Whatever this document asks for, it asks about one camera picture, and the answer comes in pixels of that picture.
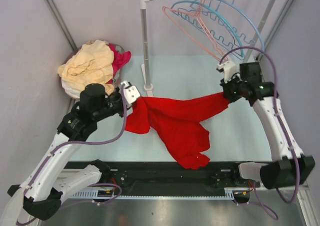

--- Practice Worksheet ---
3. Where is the light blue plastic hanger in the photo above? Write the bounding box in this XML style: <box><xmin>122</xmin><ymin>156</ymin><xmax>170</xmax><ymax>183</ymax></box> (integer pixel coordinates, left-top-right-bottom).
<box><xmin>202</xmin><ymin>0</ymin><xmax>265</xmax><ymax>51</ymax></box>

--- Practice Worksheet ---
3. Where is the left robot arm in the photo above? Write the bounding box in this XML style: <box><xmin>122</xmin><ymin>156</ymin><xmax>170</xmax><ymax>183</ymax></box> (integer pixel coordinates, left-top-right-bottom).
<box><xmin>0</xmin><ymin>81</ymin><xmax>141</xmax><ymax>225</ymax></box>

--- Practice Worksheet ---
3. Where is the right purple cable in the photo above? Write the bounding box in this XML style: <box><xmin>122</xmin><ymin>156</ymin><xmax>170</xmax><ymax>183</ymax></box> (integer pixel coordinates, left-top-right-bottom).
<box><xmin>218</xmin><ymin>46</ymin><xmax>301</xmax><ymax>204</ymax></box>

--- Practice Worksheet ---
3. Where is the red t shirt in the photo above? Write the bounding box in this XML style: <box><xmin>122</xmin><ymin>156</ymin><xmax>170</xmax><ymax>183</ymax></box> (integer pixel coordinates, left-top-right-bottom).
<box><xmin>125</xmin><ymin>92</ymin><xmax>229</xmax><ymax>170</ymax></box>

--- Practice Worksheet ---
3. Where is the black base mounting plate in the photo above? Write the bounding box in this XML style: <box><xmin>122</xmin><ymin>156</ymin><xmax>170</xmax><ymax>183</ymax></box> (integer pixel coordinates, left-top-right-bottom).
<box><xmin>59</xmin><ymin>160</ymin><xmax>266</xmax><ymax>197</ymax></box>

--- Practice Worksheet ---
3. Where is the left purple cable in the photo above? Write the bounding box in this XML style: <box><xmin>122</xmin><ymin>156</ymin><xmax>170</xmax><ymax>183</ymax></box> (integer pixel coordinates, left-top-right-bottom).
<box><xmin>14</xmin><ymin>84</ymin><xmax>129</xmax><ymax>225</ymax></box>

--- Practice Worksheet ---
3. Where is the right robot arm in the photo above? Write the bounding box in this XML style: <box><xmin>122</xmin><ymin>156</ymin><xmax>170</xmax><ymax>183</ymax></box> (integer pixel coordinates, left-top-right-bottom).
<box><xmin>216</xmin><ymin>61</ymin><xmax>315</xmax><ymax>189</ymax></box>

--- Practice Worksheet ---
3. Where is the silver white clothes rack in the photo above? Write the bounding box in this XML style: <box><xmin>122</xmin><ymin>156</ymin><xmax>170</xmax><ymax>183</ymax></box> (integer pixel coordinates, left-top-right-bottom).
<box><xmin>137</xmin><ymin>0</ymin><xmax>282</xmax><ymax>98</ymax></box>

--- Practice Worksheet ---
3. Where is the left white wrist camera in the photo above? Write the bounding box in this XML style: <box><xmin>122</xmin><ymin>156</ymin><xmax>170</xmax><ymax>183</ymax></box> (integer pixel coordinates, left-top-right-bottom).
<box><xmin>119</xmin><ymin>81</ymin><xmax>141</xmax><ymax>108</ymax></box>

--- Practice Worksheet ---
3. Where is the teal plastic hanger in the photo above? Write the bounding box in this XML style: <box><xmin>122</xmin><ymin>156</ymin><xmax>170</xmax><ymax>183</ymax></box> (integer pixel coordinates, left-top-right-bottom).
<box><xmin>169</xmin><ymin>0</ymin><xmax>248</xmax><ymax>53</ymax></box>

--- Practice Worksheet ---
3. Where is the purple cable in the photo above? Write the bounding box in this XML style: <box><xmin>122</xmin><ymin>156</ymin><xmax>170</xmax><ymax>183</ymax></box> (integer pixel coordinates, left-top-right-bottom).
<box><xmin>218</xmin><ymin>46</ymin><xmax>301</xmax><ymax>204</ymax></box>
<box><xmin>14</xmin><ymin>84</ymin><xmax>129</xmax><ymax>225</ymax></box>

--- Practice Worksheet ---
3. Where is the white slotted cable duct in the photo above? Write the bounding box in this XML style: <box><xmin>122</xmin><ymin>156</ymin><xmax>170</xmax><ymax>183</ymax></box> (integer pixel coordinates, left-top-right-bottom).
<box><xmin>70</xmin><ymin>188</ymin><xmax>251</xmax><ymax>201</ymax></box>

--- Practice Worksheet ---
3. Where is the pink wire hanger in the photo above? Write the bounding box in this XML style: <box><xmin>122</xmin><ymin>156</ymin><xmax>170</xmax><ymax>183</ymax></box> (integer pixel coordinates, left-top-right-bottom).
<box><xmin>162</xmin><ymin>0</ymin><xmax>229</xmax><ymax>64</ymax></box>

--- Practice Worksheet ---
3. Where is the magenta pink garment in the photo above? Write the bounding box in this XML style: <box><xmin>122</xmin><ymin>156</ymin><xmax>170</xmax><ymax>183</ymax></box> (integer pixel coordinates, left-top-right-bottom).
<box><xmin>108</xmin><ymin>44</ymin><xmax>132</xmax><ymax>85</ymax></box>

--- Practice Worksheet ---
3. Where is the dark blue wavy hanger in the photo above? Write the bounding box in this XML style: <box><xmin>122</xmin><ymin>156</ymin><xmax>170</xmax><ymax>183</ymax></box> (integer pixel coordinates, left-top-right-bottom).
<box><xmin>171</xmin><ymin>0</ymin><xmax>264</xmax><ymax>50</ymax></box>

